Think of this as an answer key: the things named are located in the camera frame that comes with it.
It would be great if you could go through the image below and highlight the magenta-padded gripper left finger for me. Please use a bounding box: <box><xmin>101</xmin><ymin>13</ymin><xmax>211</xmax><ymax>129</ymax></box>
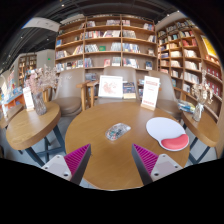
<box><xmin>41</xmin><ymin>143</ymin><xmax>92</xmax><ymax>186</ymax></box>

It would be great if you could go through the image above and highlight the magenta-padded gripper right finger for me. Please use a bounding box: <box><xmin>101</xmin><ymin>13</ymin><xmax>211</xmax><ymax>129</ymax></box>
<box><xmin>131</xmin><ymin>143</ymin><xmax>184</xmax><ymax>186</ymax></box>

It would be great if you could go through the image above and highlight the transparent computer mouse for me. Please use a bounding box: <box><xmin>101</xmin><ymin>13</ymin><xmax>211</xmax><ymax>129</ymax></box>
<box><xmin>105</xmin><ymin>122</ymin><xmax>132</xmax><ymax>142</ymax></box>

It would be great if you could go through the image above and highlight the white mouse pad, red wrist rest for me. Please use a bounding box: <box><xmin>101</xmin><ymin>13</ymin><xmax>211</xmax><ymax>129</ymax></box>
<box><xmin>145</xmin><ymin>116</ymin><xmax>190</xmax><ymax>152</ymax></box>

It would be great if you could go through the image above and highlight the beige armchair with wooden arms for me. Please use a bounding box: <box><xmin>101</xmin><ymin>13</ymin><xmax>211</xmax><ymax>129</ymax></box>
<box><xmin>85</xmin><ymin>65</ymin><xmax>143</xmax><ymax>106</ymax></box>
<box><xmin>148</xmin><ymin>69</ymin><xmax>183</xmax><ymax>121</ymax></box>
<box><xmin>51</xmin><ymin>68</ymin><xmax>88</xmax><ymax>118</ymax></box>

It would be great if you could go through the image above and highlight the stack of colourful books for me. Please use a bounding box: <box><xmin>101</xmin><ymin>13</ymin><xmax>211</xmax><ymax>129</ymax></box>
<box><xmin>177</xmin><ymin>99</ymin><xmax>196</xmax><ymax>114</ymax></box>

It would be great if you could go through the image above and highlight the white sign on wooden base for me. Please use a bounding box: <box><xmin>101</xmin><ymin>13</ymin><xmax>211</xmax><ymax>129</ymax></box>
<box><xmin>140</xmin><ymin>75</ymin><xmax>161</xmax><ymax>112</ymax></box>

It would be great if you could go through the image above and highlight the dark cover book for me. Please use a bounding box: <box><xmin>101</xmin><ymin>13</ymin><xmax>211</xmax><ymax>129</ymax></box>
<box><xmin>122</xmin><ymin>81</ymin><xmax>137</xmax><ymax>100</ymax></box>

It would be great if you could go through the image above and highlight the small white table sign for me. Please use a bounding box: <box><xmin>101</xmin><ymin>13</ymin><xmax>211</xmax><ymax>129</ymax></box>
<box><xmin>22</xmin><ymin>86</ymin><xmax>35</xmax><ymax>112</ymax></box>

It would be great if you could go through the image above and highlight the white framed red print picture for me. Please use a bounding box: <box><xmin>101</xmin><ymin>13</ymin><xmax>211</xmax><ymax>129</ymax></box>
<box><xmin>97</xmin><ymin>74</ymin><xmax>124</xmax><ymax>99</ymax></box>

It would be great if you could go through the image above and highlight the distant wooden bookshelf unit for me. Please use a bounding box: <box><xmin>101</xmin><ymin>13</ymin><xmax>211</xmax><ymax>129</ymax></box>
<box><xmin>18</xmin><ymin>53</ymin><xmax>38</xmax><ymax>88</ymax></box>

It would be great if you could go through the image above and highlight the curved wooden bookshelf unit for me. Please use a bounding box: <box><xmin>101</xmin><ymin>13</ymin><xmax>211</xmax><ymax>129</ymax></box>
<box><xmin>155</xmin><ymin>16</ymin><xmax>224</xmax><ymax>134</ymax></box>

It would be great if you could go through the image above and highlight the wide wooden bookshelf unit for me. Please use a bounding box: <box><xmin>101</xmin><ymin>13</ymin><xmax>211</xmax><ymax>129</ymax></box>
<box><xmin>54</xmin><ymin>13</ymin><xmax>158</xmax><ymax>83</ymax></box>

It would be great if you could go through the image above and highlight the white hanging ceiling sign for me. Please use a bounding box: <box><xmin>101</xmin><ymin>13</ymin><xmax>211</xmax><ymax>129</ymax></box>
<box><xmin>22</xmin><ymin>16</ymin><xmax>61</xmax><ymax>33</ymax></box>

